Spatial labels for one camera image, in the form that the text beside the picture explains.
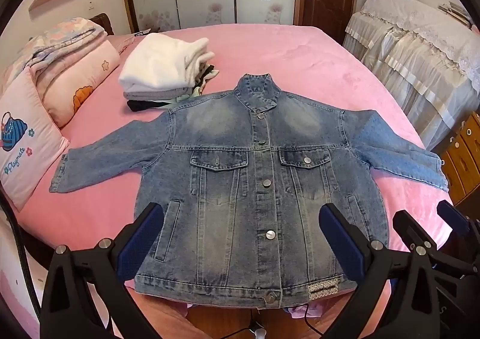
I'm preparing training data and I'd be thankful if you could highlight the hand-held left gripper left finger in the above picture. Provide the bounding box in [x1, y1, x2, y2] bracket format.
[39, 203, 166, 339]

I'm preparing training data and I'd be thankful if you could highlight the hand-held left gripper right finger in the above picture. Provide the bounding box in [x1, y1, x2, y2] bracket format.
[318, 203, 451, 339]

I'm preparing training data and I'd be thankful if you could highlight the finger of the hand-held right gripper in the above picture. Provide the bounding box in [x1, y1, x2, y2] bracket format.
[437, 200, 480, 246]
[393, 210, 480, 276]

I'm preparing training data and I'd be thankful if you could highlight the blue denim jacket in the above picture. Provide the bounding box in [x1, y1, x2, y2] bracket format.
[49, 74, 449, 307]

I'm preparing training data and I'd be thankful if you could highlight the stack of folded clothes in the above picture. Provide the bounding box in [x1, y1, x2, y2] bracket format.
[118, 33, 215, 92]

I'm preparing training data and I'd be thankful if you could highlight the wooden drawer cabinet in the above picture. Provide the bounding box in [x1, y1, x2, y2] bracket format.
[437, 112, 480, 208]

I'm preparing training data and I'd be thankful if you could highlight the light green folded garment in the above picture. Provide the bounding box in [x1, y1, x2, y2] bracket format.
[164, 94, 197, 107]

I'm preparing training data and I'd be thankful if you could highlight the grey folded garment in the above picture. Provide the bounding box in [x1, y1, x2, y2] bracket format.
[124, 84, 196, 101]

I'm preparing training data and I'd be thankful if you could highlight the pink cartoon pillow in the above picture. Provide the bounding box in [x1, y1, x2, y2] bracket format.
[0, 69, 70, 212]

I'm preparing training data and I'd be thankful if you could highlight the black and white folded garment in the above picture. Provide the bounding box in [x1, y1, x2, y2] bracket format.
[190, 64, 220, 96]

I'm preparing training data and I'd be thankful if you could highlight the lace covered furniture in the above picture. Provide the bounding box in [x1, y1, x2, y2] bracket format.
[343, 0, 480, 152]

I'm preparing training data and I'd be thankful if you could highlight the pink bed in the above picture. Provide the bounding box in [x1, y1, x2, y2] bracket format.
[15, 24, 462, 339]

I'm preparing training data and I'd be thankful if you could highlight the stack of books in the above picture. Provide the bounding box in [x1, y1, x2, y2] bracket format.
[438, 1, 474, 28]

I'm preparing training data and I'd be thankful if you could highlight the dark wooden headboard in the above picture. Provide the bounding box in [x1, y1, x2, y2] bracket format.
[88, 13, 115, 37]

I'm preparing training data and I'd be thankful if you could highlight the floral folded quilt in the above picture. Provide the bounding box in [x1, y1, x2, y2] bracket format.
[7, 17, 107, 75]

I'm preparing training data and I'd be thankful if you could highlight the thin black cable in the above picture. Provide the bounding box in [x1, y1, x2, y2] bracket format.
[225, 303, 332, 339]

